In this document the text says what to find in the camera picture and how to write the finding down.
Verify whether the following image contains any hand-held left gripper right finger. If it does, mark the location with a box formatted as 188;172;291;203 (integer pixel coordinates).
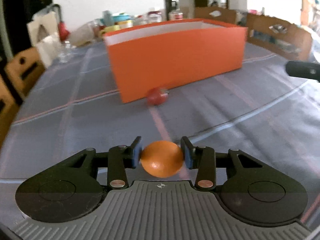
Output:
180;136;274;189

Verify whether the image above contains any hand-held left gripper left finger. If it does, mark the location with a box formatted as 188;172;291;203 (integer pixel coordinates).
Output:
49;136;143;189

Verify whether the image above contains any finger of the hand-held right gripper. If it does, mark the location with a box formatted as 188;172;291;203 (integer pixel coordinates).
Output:
285;60;320;82

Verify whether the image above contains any orange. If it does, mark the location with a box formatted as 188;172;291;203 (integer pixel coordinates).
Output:
140;141;184;178

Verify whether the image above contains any red round fruit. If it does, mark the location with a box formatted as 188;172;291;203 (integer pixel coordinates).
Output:
147;87;169;106

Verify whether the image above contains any orange cardboard box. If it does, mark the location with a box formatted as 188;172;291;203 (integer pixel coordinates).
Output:
102;18;248;104

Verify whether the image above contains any wooden chair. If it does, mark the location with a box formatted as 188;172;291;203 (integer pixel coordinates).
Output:
0;75;20;145
246;14;313;62
4;47;45;98
194;6;237;25

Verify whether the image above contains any plaid blue-grey tablecloth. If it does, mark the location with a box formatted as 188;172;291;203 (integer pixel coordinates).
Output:
0;32;320;230

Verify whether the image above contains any clear glass jar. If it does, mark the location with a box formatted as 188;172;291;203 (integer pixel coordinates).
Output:
87;19;100;40
58;41;73;63

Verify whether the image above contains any brown taped cardboard box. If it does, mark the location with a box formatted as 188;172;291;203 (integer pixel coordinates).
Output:
180;6;195;19

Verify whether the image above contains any yellow-green mug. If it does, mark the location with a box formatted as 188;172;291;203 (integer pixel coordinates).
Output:
99;25;120;38

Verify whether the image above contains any teal plastic container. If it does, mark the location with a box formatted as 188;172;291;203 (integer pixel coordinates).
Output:
112;14;134;22

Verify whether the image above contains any grey tumbler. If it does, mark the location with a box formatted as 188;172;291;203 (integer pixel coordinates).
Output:
102;10;113;27

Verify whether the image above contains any red folded umbrella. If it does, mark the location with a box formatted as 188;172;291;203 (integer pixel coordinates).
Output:
51;4;70;40

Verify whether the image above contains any black thermos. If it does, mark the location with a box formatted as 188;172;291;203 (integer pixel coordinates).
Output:
164;0;177;22

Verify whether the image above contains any dark wooden door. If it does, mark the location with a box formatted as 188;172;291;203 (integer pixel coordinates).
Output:
2;0;53;53

